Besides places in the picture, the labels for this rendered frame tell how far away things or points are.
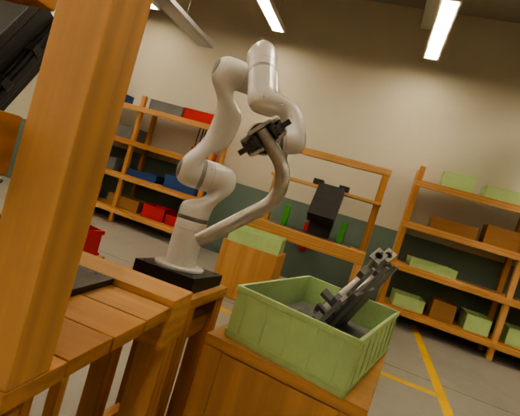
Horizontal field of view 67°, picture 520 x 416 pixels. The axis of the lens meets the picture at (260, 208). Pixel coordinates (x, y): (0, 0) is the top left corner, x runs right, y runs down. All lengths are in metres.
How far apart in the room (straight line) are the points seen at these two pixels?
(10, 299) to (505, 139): 6.49
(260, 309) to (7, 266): 0.77
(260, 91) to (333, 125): 5.47
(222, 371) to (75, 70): 0.97
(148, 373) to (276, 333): 0.40
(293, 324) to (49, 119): 0.86
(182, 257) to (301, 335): 0.55
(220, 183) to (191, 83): 6.05
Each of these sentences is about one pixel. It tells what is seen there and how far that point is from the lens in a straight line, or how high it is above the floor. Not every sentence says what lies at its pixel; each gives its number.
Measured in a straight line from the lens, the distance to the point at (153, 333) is 1.22.
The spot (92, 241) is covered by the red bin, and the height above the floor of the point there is 0.87.
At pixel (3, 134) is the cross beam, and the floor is 1.24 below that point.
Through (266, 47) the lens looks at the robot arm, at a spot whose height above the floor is 1.69.
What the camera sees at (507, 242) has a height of 1.53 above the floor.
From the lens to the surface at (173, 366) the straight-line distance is 1.50.
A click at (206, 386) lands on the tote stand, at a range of 1.37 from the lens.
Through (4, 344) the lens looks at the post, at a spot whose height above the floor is 0.95.
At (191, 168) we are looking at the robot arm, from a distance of 1.47.
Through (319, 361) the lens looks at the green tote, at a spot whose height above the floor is 0.85.
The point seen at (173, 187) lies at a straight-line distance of 6.61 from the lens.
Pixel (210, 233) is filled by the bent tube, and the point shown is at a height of 1.16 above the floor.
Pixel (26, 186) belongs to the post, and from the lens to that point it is 0.67.
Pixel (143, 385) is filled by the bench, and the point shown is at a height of 0.61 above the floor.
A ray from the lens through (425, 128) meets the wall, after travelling 6.57.
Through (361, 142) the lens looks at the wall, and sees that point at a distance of 6.49.
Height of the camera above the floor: 1.27
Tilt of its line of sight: 3 degrees down
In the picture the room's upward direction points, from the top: 17 degrees clockwise
